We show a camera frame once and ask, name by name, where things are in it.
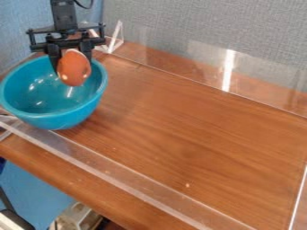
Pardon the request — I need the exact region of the white box under table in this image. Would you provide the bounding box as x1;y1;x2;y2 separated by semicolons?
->
49;202;102;230

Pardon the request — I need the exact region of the clear acrylic barrier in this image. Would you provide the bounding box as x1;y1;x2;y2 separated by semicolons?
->
111;41;307;118
0;115;254;230

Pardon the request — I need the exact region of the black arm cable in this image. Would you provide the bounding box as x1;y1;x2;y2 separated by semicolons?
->
73;0;95;10

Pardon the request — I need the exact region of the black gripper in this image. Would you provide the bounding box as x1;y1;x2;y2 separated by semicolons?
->
26;22;105;69

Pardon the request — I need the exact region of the clear acrylic front barrier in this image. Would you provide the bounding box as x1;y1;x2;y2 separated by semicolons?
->
0;115;254;230

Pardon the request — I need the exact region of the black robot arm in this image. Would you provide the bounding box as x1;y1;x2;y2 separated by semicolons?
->
26;0;105;69

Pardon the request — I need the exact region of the clear acrylic back barrier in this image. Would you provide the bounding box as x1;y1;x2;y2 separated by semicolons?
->
111;41;307;118

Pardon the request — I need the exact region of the clear acrylic corner bracket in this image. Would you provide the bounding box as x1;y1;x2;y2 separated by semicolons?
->
94;21;123;54

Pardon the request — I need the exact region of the blue plastic bowl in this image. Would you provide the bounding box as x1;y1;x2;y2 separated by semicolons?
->
0;56;107;129

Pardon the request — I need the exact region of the grey black object bottom left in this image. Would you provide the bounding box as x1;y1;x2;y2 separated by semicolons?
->
0;186;35;230

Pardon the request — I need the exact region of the brown and white toy mushroom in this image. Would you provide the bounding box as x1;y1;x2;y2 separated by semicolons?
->
55;49;90;86

